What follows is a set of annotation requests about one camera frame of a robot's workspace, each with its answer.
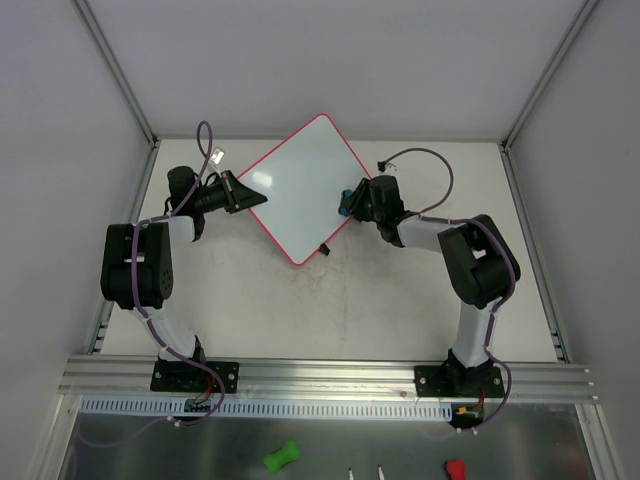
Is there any blue whiteboard eraser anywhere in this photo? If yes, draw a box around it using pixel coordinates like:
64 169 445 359
338 189 353 216

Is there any pink framed whiteboard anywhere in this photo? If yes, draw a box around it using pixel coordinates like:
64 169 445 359
239 113 370 266

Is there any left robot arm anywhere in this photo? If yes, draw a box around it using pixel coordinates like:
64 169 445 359
100 166 268 390

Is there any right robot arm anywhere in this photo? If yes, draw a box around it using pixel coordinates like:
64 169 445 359
339 175 521 397

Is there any black whiteboard clip front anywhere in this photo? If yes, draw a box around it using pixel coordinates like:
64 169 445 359
319 243 331 256

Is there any green bone-shaped eraser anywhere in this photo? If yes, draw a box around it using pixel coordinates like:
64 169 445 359
263 440 301 475

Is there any red bone-shaped eraser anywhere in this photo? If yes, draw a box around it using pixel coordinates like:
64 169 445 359
445 459 467 480

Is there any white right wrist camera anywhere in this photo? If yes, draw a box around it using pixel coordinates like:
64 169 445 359
377 160 397 173

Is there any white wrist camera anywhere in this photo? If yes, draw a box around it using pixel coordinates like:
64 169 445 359
377 160 397 173
209 147 225 165

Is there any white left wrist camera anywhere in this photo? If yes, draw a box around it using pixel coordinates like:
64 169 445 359
209 147 225 165

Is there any right aluminium frame post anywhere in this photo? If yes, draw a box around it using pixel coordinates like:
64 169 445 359
501 0 601 153

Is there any aluminium frame post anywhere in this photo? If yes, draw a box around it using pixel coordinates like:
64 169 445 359
71 0 158 146
501 0 601 153

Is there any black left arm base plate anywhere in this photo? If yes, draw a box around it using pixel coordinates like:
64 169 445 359
150 360 240 394

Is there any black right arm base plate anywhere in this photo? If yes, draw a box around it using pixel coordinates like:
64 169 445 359
414 364 506 399

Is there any white slotted cable duct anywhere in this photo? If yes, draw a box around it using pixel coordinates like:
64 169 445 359
79 395 453 423

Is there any left aluminium frame post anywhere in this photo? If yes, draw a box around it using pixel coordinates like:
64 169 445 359
71 0 158 146

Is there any aluminium mounting rail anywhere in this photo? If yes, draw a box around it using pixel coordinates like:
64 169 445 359
57 355 600 404

